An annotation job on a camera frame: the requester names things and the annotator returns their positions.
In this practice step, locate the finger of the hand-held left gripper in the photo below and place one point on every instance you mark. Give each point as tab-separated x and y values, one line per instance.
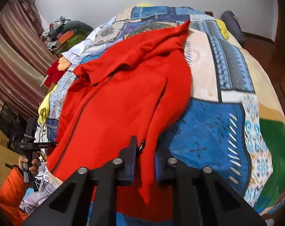
48	144

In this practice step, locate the striped brown curtain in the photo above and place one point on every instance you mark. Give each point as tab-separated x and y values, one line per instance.
13	58

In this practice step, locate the white patterned sheet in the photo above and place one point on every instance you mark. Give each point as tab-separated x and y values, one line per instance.
42	190

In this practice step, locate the black chair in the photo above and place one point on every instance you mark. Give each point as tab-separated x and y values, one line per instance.
12	124

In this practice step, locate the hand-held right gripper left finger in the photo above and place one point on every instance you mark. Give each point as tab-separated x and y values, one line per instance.
130	163

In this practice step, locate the wooden door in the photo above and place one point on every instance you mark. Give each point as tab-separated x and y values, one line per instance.
284	23

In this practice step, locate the white shirt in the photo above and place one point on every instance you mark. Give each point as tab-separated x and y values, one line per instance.
82	46

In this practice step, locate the wooden desk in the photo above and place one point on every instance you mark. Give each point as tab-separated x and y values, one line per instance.
2	160

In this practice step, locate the grey backpack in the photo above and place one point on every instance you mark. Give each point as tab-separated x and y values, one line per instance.
233	26

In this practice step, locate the orange box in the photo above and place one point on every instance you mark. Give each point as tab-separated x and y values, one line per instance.
66	37

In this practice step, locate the pile of mixed clothes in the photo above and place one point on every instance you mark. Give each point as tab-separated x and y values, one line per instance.
53	31

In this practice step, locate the yellow plush cloth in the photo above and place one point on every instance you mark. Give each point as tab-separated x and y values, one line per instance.
44	109

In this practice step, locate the red plush toy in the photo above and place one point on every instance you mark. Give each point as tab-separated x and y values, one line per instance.
54	71

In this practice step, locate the red zip jacket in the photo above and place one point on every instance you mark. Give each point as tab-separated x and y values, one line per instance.
119	103

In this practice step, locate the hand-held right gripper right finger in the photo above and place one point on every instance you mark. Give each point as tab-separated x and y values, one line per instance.
160	168

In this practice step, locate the person's left hand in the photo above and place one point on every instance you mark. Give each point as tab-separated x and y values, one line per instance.
34	166

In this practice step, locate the yellow pillow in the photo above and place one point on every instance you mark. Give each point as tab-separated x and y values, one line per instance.
146	4

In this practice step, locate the blue patchwork blanket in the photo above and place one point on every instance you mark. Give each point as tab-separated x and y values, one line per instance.
215	127

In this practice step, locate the grey stuffed pillow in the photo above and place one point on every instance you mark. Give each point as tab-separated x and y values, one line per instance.
82	25

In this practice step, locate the green patterned cloth cover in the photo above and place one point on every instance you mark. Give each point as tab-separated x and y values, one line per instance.
77	40

